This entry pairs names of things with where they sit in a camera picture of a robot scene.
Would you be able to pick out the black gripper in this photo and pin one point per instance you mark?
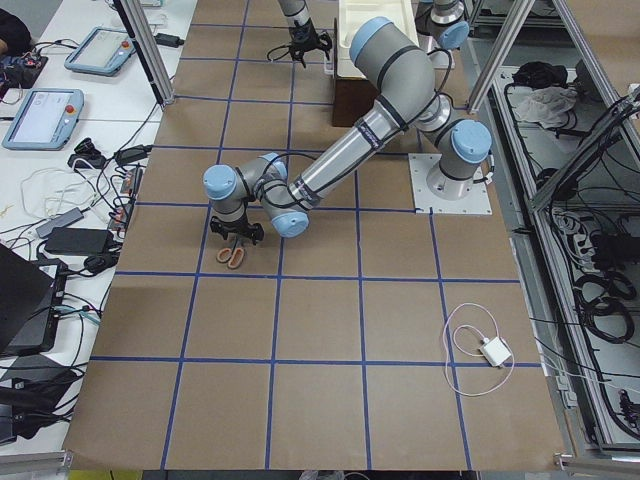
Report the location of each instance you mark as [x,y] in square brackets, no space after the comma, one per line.
[301,39]
[235,227]

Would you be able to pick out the orange grey scissors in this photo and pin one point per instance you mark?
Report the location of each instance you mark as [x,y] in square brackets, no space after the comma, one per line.
[232,255]

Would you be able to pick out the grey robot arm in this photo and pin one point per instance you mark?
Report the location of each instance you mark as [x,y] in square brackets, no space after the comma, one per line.
[407,98]
[297,14]

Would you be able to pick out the dark wooden drawer cabinet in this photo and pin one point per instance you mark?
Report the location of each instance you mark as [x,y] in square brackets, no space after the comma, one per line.
[353,98]

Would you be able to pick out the white plastic tray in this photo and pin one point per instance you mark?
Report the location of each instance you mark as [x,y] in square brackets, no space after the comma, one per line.
[359,19]

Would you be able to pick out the grey usb hub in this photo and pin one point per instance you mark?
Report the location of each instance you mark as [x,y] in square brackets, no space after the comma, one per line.
[63,220]

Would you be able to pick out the black power brick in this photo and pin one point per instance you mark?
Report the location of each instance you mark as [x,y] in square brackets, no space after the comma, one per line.
[78,241]

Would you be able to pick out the far teach pendant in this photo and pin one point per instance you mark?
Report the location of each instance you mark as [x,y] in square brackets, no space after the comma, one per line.
[103,52]

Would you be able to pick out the teach pendant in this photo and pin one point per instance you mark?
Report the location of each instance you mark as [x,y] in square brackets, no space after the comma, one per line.
[45,120]
[103,52]

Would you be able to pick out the black laptop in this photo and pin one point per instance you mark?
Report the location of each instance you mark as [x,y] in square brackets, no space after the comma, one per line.
[30,293]

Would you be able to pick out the near teach pendant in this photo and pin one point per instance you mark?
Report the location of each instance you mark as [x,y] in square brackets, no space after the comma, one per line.
[45,120]

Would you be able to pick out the white crumpled cloth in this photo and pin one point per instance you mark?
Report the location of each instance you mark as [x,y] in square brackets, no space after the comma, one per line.
[547,107]

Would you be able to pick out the white power adapter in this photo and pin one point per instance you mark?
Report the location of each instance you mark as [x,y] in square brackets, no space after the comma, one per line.
[497,352]

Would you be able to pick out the aluminium frame post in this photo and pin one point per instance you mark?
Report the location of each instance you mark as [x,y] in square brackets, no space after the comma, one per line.
[135,22]

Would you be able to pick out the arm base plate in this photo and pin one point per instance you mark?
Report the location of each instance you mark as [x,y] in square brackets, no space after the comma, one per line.
[435,193]

